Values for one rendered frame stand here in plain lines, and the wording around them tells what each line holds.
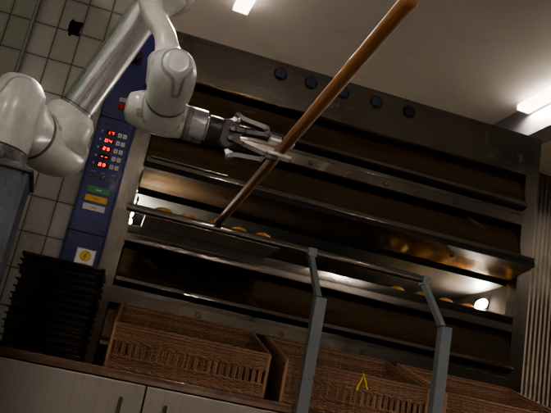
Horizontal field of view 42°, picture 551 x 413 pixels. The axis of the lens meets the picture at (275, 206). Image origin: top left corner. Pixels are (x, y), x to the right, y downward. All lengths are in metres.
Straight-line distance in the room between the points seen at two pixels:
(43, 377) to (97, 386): 0.17
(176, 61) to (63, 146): 0.58
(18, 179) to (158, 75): 0.48
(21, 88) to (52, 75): 1.21
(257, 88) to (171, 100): 1.62
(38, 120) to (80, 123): 0.16
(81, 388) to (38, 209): 0.91
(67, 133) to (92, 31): 1.24
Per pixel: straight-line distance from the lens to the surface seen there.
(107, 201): 3.02
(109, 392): 2.41
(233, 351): 2.50
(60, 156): 2.14
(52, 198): 3.06
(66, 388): 2.41
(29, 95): 2.03
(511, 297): 3.57
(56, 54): 3.27
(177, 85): 1.68
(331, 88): 1.51
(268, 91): 3.32
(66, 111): 2.15
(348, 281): 3.18
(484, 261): 3.40
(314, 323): 2.48
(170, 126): 1.82
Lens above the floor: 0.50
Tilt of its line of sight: 17 degrees up
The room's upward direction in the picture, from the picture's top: 11 degrees clockwise
